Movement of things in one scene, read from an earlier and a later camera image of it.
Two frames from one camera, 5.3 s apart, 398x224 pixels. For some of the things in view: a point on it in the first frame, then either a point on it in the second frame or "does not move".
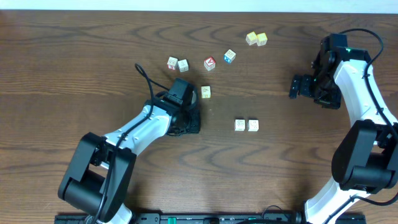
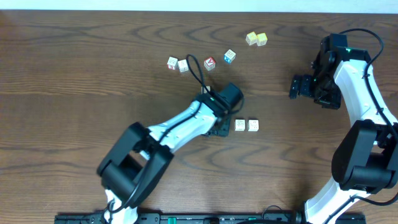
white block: [240, 125] does not move
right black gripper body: [324, 91] does not move
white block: [253, 125] does not move
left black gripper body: [191, 123] → [219, 129]
